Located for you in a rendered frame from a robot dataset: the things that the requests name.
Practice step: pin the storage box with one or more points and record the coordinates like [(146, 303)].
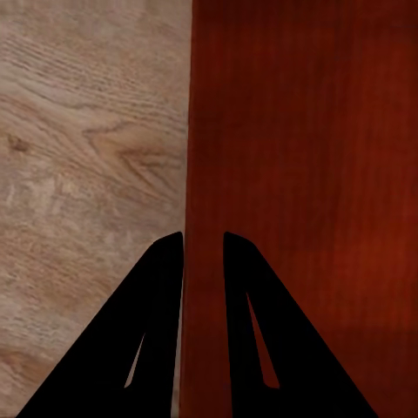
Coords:
[(303, 138)]

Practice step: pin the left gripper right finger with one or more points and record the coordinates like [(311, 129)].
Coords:
[(313, 383)]

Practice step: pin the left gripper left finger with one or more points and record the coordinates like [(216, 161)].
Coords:
[(89, 382)]

